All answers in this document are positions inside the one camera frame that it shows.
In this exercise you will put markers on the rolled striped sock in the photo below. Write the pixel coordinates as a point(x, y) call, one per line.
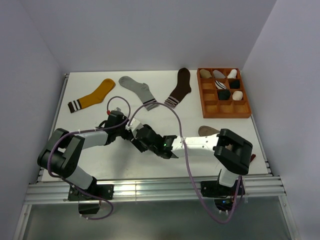
point(219, 85)

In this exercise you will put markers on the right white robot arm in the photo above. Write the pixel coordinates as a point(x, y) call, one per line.
point(231, 150)

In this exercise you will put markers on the tan sock with maroon cuff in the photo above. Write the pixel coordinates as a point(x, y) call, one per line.
point(204, 131)

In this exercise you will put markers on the mustard yellow sock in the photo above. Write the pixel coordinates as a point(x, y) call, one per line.
point(96, 97)

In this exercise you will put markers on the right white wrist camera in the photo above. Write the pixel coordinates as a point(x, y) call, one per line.
point(133, 125)

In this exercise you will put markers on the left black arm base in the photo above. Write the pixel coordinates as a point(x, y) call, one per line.
point(90, 200)

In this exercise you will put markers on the aluminium frame rail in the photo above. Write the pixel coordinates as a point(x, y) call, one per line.
point(167, 189)

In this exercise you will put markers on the plain black sock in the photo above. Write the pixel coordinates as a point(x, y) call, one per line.
point(223, 95)

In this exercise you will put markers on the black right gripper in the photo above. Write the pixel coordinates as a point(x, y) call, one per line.
point(137, 143)

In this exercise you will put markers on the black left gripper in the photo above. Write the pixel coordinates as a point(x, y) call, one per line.
point(127, 136)

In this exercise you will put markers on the rolled beige sock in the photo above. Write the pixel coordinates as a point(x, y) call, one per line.
point(205, 74)

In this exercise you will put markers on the grey sock with black stripes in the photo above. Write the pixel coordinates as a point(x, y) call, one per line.
point(142, 90)

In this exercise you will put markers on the rolled black sock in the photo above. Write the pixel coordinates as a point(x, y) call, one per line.
point(234, 84)

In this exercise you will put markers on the rolled cream sock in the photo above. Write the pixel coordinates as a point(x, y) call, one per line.
point(237, 95)

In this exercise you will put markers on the brown sock with pink stripes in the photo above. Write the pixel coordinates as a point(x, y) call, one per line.
point(181, 89)

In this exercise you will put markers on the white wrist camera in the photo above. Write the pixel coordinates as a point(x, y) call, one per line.
point(133, 125)
point(116, 111)

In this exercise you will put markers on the orange wooden compartment tray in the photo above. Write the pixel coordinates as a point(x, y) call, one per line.
point(212, 108)

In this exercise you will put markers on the rolled grey sock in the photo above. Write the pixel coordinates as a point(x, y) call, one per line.
point(218, 75)

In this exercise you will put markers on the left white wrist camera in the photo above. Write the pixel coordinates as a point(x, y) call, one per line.
point(116, 111)

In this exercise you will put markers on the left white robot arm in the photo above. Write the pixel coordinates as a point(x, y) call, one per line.
point(62, 152)

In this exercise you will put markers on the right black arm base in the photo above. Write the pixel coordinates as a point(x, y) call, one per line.
point(223, 196)

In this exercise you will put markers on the rolled white sock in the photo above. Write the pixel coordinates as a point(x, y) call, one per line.
point(233, 74)

